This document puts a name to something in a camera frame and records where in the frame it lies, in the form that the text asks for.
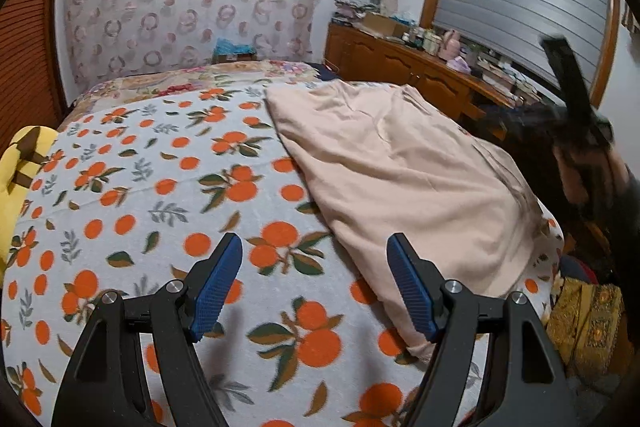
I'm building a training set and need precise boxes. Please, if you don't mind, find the gold patterned cloth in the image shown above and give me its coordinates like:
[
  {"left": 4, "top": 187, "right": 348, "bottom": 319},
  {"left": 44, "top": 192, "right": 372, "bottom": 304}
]
[{"left": 545, "top": 277, "right": 626, "bottom": 378}]

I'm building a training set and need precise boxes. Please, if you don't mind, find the floral blanket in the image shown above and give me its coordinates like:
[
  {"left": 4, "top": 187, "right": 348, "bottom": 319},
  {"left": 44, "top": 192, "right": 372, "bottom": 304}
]
[{"left": 75, "top": 59, "right": 331, "bottom": 108}]

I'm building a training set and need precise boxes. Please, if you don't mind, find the navy bed sheet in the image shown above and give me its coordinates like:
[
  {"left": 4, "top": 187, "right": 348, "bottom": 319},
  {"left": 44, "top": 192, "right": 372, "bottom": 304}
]
[{"left": 310, "top": 62, "right": 343, "bottom": 80}]

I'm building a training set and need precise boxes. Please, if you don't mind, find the wooden dresser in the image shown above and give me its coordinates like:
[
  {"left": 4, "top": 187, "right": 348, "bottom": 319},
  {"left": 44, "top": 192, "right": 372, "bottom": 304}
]
[{"left": 325, "top": 23, "right": 516, "bottom": 142}]

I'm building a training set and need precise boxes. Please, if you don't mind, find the wooden louvered door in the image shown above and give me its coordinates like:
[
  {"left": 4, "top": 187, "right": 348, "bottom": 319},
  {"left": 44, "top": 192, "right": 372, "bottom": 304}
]
[{"left": 0, "top": 0, "right": 68, "bottom": 142}]

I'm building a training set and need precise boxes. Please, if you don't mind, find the yellow plush toy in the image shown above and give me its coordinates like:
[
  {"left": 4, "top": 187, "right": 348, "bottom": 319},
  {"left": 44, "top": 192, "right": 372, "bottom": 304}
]
[{"left": 0, "top": 125, "right": 60, "bottom": 278}]

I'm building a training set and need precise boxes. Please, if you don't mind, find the person's right hand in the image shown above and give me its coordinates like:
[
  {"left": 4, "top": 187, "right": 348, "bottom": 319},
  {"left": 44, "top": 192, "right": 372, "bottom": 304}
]
[{"left": 552, "top": 144, "right": 631, "bottom": 220}]

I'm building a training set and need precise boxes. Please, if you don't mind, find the teal cloth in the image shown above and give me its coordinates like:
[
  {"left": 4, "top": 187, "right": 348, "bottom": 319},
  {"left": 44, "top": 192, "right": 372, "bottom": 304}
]
[{"left": 215, "top": 38, "right": 253, "bottom": 55}]

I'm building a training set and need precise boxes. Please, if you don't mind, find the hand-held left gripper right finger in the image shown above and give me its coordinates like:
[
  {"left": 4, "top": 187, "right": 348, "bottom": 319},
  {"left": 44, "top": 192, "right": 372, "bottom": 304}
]
[{"left": 386, "top": 233, "right": 576, "bottom": 427}]

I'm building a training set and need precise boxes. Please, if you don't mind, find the orange fruit print blanket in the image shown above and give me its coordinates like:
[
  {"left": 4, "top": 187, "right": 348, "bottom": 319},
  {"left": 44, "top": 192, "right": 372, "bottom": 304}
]
[{"left": 0, "top": 79, "right": 566, "bottom": 427}]

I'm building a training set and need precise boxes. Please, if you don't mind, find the group of jars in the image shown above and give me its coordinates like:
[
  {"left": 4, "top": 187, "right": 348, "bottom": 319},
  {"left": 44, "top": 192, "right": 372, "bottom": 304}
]
[{"left": 402, "top": 24, "right": 443, "bottom": 52}]

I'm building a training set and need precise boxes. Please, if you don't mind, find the stack of books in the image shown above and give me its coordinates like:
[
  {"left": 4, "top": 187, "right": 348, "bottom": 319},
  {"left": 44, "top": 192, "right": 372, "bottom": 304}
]
[{"left": 332, "top": 0, "right": 376, "bottom": 24}]

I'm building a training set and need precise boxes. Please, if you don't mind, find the brown box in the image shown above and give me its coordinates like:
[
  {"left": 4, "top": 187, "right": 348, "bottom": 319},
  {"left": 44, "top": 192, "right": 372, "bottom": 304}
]
[{"left": 212, "top": 52, "right": 258, "bottom": 64}]

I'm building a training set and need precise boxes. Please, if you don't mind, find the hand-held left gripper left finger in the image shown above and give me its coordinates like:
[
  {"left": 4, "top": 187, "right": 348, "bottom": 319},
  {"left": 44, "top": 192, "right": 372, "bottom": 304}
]
[{"left": 50, "top": 232, "right": 244, "bottom": 427}]

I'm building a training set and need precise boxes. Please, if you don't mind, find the cardboard box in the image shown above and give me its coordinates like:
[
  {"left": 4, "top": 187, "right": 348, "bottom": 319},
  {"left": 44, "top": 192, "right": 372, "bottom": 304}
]
[{"left": 361, "top": 12, "right": 410, "bottom": 38}]

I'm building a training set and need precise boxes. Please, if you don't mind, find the peach garment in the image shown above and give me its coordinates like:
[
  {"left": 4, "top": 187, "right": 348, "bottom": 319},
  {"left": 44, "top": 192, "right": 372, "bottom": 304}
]
[{"left": 265, "top": 81, "right": 553, "bottom": 363}]

